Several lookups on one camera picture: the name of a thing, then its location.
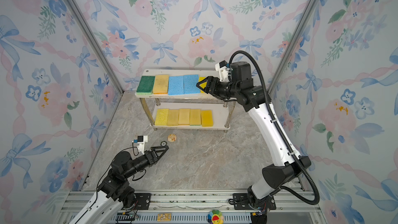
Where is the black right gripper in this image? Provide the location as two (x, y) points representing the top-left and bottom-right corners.
(196, 78), (240, 101)

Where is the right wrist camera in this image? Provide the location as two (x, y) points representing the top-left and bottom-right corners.
(215, 61), (230, 82)

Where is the small yellow tag board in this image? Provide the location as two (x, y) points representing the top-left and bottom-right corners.
(157, 213), (172, 222)

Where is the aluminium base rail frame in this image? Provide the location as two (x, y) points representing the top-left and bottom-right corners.
(55, 189), (326, 224)

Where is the aluminium right corner post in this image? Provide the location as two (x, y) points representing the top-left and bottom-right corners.
(268, 0), (319, 95)

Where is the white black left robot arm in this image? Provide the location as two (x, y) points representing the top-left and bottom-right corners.
(71, 145), (169, 224)

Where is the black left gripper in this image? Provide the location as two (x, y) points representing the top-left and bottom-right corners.
(123, 146), (167, 180)

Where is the aluminium corner post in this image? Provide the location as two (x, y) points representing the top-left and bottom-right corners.
(268, 0), (319, 95)
(64, 0), (124, 94)

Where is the blue sponge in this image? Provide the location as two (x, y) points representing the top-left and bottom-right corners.
(183, 75), (201, 94)
(168, 76), (184, 95)

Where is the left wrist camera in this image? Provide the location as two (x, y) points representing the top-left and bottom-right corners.
(132, 135), (148, 156)

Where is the green scouring sponge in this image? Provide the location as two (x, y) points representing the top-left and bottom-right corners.
(136, 76), (155, 95)

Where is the bright yellow cellulose sponge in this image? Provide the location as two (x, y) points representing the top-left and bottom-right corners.
(155, 108), (169, 126)

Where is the yellow green-backed sponge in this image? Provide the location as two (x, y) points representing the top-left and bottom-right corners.
(190, 109), (202, 126)

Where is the pale yellow sponge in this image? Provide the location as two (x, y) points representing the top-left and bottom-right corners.
(166, 110), (179, 127)
(152, 74), (169, 94)

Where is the aluminium left corner post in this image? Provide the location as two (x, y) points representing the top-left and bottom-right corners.
(64, 0), (124, 94)

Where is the bright yellow foam sponge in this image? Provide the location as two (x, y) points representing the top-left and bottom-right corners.
(198, 77), (207, 89)

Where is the white two-tier metal shelf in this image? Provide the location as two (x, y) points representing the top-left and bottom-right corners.
(135, 69), (240, 130)

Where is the colourful round toy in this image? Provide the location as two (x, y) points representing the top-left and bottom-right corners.
(207, 209), (224, 224)

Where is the yellow orange-backed sponge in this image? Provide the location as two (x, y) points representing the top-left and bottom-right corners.
(178, 108), (190, 125)

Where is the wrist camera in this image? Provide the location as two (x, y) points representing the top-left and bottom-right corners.
(132, 135), (148, 156)
(215, 61), (230, 82)

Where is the black corrugated cable conduit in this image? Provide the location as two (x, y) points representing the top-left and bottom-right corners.
(228, 50), (320, 206)

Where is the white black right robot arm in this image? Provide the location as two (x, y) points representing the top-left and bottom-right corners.
(197, 61), (311, 211)

